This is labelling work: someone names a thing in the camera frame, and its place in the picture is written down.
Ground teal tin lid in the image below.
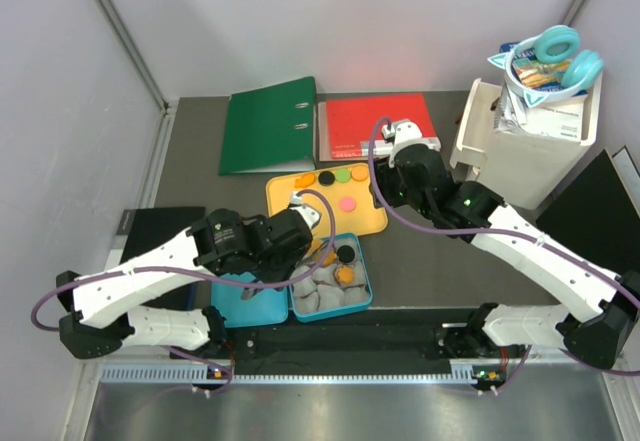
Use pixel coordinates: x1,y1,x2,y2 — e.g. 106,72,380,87
211,282,289,328

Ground green round cookie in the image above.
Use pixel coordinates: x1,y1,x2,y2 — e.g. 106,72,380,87
334,168,351,183

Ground orange fish-shaped cookie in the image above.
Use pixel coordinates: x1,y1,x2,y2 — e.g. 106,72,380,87
294,172,316,189

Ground orange scalloped cookie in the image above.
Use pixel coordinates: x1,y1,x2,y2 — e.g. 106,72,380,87
322,250,337,266

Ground red folder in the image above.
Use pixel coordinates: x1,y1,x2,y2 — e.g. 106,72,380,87
324,92,442,158

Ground green ring binder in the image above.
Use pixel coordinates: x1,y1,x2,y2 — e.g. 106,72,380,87
218,76,316,175

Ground orange round cookie top right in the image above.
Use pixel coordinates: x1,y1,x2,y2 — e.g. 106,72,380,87
351,165,369,182

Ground white cable duct rail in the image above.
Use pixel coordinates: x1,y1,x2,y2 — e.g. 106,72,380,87
100,363,480,385

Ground black notebook at left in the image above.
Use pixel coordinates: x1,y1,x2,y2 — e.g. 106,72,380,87
106,206,206,268

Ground orange flower cookie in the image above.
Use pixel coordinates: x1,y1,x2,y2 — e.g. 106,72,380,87
334,266,355,285

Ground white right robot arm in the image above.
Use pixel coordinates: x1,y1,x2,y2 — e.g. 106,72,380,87
367,117,639,371

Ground teal cat-ear headphones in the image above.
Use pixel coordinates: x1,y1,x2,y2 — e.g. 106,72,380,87
487,25,604,108

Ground yellow plastic tray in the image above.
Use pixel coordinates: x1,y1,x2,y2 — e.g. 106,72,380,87
264,161,390,242

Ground black round cookie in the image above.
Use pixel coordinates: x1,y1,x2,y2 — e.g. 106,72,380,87
336,245,356,264
318,171,335,186

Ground black binder at right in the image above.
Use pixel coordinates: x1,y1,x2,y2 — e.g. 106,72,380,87
536,150,639,274

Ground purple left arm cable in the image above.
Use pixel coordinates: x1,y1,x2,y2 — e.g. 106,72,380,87
30,189,337,332

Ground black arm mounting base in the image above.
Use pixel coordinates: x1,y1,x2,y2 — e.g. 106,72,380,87
169,308,531,362

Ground teal cookie tin box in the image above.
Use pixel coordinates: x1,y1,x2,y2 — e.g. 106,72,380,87
289,233,373,323

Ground metal kitchen tongs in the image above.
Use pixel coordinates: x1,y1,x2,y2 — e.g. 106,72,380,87
241,241,336,301

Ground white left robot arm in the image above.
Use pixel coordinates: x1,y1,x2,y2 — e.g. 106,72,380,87
59,203,322,359

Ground pink round cookie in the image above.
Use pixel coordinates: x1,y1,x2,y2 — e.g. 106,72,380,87
339,196,357,212

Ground white storage cabinet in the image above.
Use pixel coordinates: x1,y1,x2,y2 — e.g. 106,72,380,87
449,78,602,210

